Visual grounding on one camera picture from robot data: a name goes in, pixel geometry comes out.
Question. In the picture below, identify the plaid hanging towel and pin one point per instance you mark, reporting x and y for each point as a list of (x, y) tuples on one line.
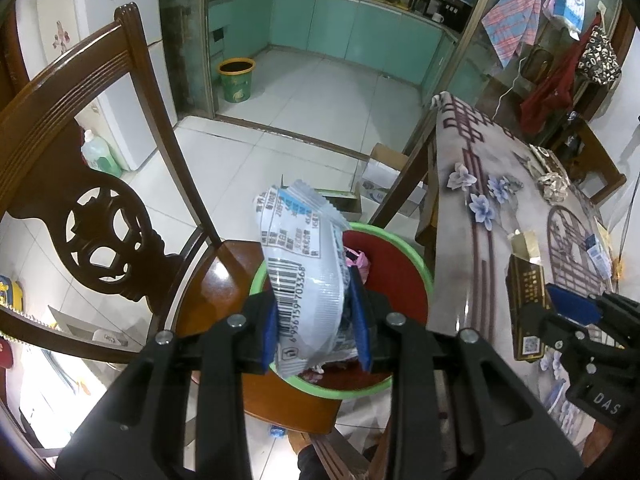
[(511, 25)]

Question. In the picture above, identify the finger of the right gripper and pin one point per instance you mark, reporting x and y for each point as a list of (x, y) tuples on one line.
[(581, 310)]

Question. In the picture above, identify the blue white milk carton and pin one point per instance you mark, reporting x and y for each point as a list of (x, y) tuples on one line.
[(599, 256)]

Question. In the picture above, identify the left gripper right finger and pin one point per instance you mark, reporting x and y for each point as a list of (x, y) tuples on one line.
[(458, 410)]

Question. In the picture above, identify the floral tablecloth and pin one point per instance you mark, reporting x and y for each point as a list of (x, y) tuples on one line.
[(485, 181)]

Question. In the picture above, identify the dark snack packet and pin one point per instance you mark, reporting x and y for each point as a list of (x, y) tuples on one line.
[(548, 160)]

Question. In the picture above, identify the open cardboard box floor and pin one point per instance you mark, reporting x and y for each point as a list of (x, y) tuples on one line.
[(346, 202)]

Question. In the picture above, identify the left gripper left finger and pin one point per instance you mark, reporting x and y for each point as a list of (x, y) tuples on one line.
[(176, 411)]

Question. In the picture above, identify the teal kitchen cabinets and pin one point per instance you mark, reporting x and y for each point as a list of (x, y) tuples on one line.
[(362, 32)]

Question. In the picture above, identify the wooden chair left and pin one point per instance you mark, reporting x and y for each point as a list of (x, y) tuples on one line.
[(99, 227)]

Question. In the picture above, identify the red hanging garment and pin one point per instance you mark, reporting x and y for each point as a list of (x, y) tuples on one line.
[(556, 91)]

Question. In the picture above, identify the green detergent bottle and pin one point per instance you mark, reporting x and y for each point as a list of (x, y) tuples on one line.
[(98, 156)]

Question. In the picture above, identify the pink plastic bag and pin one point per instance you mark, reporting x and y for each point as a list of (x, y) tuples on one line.
[(356, 259)]

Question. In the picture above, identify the green yellow trash bin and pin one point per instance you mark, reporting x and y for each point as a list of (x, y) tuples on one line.
[(236, 78)]

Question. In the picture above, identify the blue white hanging package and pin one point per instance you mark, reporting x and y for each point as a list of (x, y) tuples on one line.
[(569, 14)]

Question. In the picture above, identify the white barcode wrapper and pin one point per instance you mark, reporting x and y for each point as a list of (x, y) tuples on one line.
[(301, 234)]

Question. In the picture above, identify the newspaper ball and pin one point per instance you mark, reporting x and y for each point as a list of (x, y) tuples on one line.
[(553, 188)]

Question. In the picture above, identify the wooden chair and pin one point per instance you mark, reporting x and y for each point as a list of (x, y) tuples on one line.
[(581, 153), (99, 227)]

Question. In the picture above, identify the patterned hanging bag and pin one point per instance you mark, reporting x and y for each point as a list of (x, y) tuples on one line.
[(599, 63)]

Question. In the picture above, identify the dark gold cigarette box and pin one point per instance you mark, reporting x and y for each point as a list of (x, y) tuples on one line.
[(525, 285)]

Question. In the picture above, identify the wooden chair far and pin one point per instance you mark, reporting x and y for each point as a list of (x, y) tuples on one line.
[(581, 153)]

